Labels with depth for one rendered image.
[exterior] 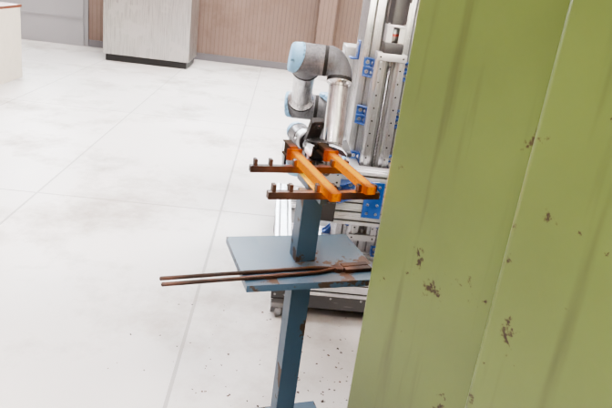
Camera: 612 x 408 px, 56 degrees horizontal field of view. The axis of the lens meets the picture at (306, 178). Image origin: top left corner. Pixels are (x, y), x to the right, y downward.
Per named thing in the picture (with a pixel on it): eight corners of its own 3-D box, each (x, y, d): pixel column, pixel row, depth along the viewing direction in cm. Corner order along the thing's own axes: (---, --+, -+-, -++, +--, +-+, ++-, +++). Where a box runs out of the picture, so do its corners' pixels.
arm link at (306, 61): (314, 125, 263) (327, 66, 211) (281, 121, 262) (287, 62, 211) (317, 101, 267) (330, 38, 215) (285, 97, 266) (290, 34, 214)
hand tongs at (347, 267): (160, 288, 145) (161, 283, 144) (158, 279, 148) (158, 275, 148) (371, 271, 167) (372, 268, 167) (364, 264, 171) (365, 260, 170)
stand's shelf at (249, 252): (225, 242, 178) (226, 236, 177) (344, 239, 191) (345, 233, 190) (246, 292, 151) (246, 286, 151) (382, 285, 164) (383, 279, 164)
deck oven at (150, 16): (198, 61, 995) (206, -47, 939) (189, 70, 896) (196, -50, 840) (119, 51, 986) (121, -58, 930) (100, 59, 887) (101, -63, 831)
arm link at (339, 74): (354, 55, 226) (341, 178, 219) (327, 51, 225) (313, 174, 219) (359, 44, 214) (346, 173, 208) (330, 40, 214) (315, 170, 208)
